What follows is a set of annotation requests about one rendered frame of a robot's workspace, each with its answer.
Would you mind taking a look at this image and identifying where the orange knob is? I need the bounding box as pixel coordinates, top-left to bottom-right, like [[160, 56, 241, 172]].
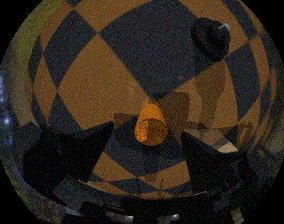
[[134, 104, 169, 145]]

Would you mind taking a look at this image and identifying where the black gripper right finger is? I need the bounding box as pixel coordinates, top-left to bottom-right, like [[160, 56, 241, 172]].
[[181, 131, 248, 194]]

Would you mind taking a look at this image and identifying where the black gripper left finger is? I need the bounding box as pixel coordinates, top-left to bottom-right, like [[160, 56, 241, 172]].
[[40, 121, 114, 184]]

